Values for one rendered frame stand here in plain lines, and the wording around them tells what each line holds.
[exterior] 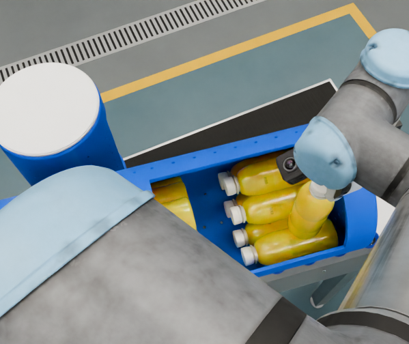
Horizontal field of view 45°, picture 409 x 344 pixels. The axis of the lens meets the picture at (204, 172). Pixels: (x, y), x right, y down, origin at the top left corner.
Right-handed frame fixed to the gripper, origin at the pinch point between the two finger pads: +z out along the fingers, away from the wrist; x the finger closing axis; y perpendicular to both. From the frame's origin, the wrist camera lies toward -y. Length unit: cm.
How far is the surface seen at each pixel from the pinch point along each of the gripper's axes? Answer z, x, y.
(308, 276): 39.6, -6.8, 1.9
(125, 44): 126, 154, -26
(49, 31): 126, 176, -64
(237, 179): 13.9, 11.4, -11.5
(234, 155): 4.7, 12.3, -12.2
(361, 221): 9.1, -5.5, 7.6
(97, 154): 34, 37, -41
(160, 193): 12.1, 11.9, -27.8
